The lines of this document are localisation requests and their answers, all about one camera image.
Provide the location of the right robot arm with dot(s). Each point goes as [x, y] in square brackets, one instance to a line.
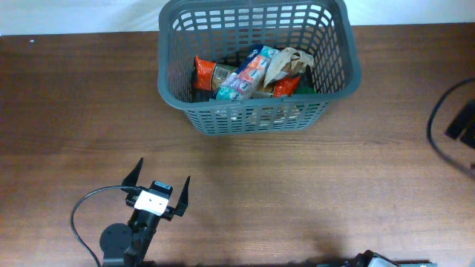
[372, 259]

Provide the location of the beige snack bag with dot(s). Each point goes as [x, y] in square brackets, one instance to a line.
[288, 62]
[265, 116]

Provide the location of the red pasta packet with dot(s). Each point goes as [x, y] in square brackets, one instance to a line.
[208, 76]

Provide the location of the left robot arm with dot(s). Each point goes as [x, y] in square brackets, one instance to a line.
[127, 244]

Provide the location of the grey plastic basket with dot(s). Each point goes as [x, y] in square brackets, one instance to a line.
[225, 31]

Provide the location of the colourful tissue pack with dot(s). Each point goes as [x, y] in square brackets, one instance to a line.
[243, 82]

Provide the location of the green lidded seasoning jar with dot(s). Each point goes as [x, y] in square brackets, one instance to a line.
[304, 90]

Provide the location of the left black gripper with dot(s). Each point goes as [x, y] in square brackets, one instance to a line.
[178, 210]

